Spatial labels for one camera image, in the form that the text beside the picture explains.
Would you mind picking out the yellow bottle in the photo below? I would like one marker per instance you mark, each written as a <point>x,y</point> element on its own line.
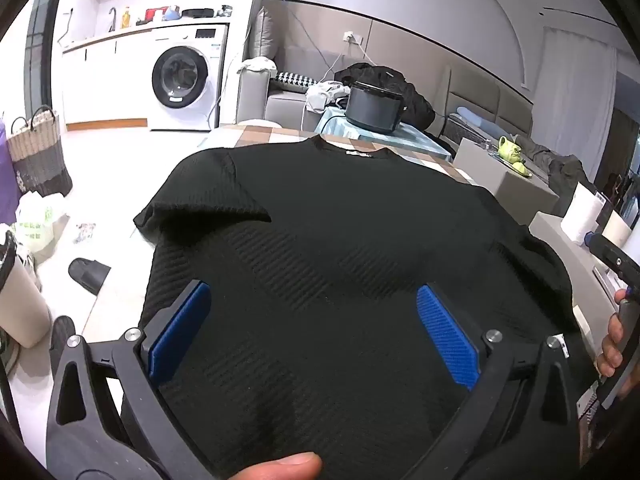
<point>126,19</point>

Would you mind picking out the green teapot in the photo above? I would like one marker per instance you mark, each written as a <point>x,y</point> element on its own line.
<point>510,150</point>

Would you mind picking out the beige waste bin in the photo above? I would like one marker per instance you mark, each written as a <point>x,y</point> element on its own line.
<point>22,305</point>

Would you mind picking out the black t-shirt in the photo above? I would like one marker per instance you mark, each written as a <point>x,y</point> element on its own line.
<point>325,235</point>

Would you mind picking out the dark door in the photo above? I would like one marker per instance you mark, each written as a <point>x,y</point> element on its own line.
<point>42,35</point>

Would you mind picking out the person's left hand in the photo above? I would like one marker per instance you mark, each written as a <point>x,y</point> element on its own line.
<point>285,467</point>

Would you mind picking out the dark grey blanket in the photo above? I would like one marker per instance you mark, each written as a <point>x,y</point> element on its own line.
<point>565,170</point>

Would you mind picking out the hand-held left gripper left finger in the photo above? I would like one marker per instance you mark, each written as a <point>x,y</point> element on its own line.
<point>180,330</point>

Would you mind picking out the white curtain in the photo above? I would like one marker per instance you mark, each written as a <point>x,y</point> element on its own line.
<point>580,70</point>

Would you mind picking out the purple cloth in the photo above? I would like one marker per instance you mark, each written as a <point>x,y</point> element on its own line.
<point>7,175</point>

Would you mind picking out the white wall socket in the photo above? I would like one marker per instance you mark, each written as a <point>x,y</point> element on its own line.
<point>354,37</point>

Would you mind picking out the light blue cloth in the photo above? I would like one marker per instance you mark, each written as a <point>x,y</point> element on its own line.
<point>415,140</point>

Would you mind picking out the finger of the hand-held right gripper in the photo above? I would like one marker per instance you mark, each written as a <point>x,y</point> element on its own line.
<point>612,262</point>

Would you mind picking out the black slipper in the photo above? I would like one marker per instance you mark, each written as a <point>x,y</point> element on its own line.
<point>90,275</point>

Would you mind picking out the grey box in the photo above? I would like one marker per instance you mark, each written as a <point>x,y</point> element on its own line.
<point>500,190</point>

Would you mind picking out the colourful packet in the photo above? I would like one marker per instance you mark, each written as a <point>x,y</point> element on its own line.
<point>85,232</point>

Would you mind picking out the black pot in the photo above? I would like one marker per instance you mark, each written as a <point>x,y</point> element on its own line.
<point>372,110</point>

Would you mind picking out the houndstooth pillow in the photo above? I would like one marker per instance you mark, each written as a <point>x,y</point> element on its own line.
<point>295,81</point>

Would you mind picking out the grey sofa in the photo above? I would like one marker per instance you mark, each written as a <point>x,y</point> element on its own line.
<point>287,107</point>

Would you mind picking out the white base cabinet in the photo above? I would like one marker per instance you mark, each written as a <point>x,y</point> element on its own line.
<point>110,80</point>

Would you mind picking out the black faucet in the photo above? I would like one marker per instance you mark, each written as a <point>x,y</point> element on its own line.
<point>113,17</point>

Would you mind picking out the white paper roll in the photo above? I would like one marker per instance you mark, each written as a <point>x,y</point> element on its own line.
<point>617,230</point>
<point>582,215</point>

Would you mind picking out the black jacket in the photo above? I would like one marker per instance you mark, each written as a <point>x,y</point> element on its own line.
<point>415,105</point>

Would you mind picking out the white cloth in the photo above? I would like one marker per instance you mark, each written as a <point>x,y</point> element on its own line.
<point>257,65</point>

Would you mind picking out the grey cushion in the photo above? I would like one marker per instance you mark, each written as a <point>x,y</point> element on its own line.
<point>267,40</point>

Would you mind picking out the red container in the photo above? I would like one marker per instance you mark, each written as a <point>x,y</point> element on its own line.
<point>152,15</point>

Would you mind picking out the woven laundry basket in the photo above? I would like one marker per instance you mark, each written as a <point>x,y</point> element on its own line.
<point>40,160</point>

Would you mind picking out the light blue pillow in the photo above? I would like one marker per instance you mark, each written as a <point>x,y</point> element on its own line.
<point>475,119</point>

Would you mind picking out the person's right hand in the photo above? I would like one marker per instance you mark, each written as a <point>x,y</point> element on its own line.
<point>610,345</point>

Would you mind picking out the white crumpled garment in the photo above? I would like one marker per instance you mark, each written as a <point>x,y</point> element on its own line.
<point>320,95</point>

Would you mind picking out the black frying pan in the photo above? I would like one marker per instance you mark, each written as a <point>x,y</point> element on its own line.
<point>197,13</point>

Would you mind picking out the white side table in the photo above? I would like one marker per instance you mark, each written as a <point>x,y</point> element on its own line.
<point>585,270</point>

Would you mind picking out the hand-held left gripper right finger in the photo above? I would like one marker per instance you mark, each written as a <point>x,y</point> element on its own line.
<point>445,335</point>

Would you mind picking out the white washing machine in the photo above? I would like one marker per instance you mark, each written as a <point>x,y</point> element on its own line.
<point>210,60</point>

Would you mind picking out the white plastic bag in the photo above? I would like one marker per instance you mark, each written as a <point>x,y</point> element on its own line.
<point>37,225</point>

